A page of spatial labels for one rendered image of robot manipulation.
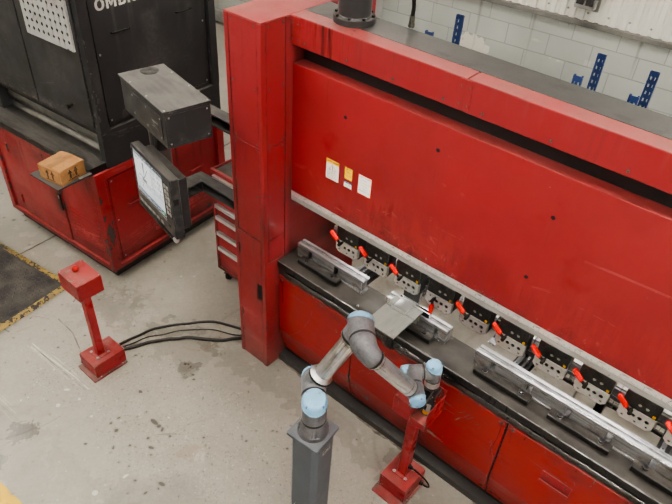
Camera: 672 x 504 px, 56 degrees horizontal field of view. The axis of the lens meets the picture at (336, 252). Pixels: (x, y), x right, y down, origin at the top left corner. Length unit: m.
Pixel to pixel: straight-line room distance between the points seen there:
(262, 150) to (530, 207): 1.37
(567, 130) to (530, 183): 0.28
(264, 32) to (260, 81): 0.23
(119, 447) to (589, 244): 2.84
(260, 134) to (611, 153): 1.65
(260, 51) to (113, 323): 2.46
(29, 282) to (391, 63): 3.42
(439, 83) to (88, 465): 2.84
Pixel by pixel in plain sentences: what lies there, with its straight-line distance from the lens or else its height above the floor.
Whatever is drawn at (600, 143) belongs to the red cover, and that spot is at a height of 2.24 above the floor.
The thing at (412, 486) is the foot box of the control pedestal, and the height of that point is 0.09.
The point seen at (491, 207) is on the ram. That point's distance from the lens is 2.77.
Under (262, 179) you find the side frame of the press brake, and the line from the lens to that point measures 3.36.
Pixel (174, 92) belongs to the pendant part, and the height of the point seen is 1.95.
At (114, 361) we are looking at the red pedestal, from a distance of 4.43.
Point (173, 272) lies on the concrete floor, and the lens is 5.09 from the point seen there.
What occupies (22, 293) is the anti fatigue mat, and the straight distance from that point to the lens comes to 5.18.
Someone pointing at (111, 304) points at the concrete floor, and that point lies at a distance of 4.92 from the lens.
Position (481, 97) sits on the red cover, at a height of 2.25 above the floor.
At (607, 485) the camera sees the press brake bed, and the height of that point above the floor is 0.78.
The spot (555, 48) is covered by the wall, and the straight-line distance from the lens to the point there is 7.15.
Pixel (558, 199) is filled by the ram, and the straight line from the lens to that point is 2.61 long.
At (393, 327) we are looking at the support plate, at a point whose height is 1.00.
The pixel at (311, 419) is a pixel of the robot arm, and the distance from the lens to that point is 2.93.
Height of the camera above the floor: 3.30
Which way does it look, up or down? 39 degrees down
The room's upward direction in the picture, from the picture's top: 4 degrees clockwise
